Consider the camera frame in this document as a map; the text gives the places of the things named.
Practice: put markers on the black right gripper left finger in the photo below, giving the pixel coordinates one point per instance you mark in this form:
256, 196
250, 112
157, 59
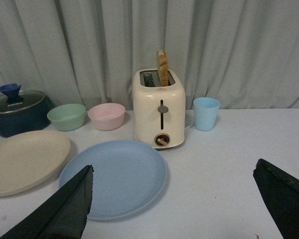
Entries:
63, 215

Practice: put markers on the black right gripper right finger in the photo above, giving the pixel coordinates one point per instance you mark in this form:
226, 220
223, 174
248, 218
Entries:
280, 193

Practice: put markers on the beige plastic plate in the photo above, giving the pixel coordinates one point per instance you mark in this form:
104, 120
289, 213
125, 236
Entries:
30, 158

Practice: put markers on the blue plastic plate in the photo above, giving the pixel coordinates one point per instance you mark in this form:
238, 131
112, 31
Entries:
128, 177

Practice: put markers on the green plastic bowl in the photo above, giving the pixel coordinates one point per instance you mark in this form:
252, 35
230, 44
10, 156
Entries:
67, 117

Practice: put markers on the dark blue saucepan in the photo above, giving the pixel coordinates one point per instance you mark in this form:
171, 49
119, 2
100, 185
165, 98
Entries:
31, 119

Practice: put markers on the pink plastic bowl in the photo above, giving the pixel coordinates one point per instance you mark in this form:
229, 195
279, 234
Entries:
108, 116

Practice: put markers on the light blue plastic cup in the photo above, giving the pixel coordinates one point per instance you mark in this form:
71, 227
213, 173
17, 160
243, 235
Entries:
205, 113

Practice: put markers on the glass pot lid blue knob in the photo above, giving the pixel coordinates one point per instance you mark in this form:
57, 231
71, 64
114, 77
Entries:
14, 100

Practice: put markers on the cream toaster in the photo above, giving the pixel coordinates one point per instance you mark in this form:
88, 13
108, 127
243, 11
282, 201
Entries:
159, 111

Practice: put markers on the grey curtain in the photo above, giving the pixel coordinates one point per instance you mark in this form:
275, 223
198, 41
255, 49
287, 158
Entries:
245, 53

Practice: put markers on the toast slice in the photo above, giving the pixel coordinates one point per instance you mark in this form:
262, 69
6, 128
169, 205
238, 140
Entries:
162, 69

